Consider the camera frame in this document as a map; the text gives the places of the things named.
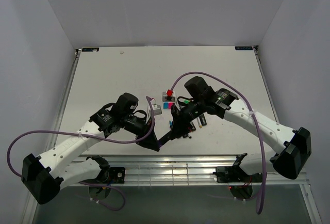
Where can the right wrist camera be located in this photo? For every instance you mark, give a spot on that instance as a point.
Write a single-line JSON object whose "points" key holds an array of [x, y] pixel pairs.
{"points": [[169, 96]]}

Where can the yellow cap white marker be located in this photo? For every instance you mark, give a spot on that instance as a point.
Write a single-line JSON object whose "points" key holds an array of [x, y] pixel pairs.
{"points": [[199, 123]]}

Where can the green cap black highlighter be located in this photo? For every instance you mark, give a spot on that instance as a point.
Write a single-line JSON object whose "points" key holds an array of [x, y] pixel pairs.
{"points": [[193, 128]]}

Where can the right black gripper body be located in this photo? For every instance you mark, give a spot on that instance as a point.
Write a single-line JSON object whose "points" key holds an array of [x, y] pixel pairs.
{"points": [[183, 115]]}

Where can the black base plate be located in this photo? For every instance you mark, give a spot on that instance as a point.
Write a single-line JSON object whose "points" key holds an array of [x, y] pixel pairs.
{"points": [[113, 175], [236, 175]]}

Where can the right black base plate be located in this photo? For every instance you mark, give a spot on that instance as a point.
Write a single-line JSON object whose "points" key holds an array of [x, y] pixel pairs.
{"points": [[236, 175]]}

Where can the right blue corner label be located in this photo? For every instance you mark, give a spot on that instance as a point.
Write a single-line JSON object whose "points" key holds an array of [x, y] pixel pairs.
{"points": [[243, 48]]}

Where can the left blue corner label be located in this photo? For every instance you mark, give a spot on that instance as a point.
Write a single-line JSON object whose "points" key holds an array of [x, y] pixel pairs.
{"points": [[90, 49]]}

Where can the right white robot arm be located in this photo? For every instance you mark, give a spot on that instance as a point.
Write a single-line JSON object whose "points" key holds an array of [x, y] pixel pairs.
{"points": [[290, 148]]}

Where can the blue corner label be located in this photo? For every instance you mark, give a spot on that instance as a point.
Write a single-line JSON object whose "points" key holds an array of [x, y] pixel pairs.
{"points": [[243, 48], [90, 49]]}

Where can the aluminium frame rail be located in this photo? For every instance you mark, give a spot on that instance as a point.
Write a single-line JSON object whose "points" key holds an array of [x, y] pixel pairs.
{"points": [[139, 171]]}

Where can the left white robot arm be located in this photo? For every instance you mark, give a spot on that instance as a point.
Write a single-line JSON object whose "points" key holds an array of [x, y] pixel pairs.
{"points": [[98, 128]]}

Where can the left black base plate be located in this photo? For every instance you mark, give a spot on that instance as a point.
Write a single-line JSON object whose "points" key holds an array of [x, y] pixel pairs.
{"points": [[113, 175]]}

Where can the orange black highlighter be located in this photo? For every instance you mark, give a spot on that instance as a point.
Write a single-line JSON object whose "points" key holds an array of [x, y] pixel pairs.
{"points": [[203, 120]]}

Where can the purple cap black highlighter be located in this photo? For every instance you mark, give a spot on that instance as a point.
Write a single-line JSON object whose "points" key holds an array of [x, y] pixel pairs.
{"points": [[163, 140]]}

